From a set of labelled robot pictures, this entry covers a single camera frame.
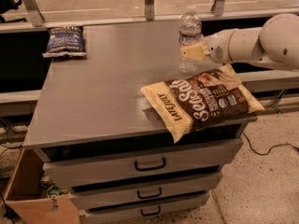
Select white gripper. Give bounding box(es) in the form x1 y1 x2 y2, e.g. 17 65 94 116
180 30 233 63

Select clear plastic water bottle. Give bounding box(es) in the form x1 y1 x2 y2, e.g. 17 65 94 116
178 6 202 75

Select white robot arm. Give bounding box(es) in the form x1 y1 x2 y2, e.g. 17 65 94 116
180 14 299 71

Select brown Late July chip bag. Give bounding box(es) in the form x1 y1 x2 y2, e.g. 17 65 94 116
141 63 263 142

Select blue chip bag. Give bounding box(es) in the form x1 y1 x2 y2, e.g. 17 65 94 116
43 26 86 58

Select grey drawer cabinet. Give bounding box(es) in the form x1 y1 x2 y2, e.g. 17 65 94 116
22 19 258 224

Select top grey drawer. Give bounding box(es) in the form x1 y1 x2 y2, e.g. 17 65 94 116
43 138 243 188

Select grey drawer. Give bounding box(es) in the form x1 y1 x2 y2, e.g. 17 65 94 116
81 191 209 224
70 172 222 210
43 138 243 188

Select middle grey drawer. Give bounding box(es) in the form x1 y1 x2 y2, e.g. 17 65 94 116
70 172 222 210

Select bottom grey drawer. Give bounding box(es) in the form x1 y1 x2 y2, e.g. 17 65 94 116
81 191 209 224

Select green items in box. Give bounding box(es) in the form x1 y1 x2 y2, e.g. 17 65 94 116
40 174 69 198

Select cardboard box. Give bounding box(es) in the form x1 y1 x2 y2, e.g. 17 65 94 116
5 148 80 224

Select right metal railing post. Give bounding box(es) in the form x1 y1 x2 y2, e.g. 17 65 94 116
211 0 225 17

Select metal railing post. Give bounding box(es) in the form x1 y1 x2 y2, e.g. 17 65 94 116
211 0 225 17
144 0 154 21
22 0 44 27

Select middle metal railing post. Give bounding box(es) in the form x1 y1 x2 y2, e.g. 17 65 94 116
144 0 154 21

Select black floor cable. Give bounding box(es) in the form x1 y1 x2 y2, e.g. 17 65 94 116
242 132 299 157

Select left metal railing post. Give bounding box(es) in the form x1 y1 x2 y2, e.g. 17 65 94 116
22 0 44 27

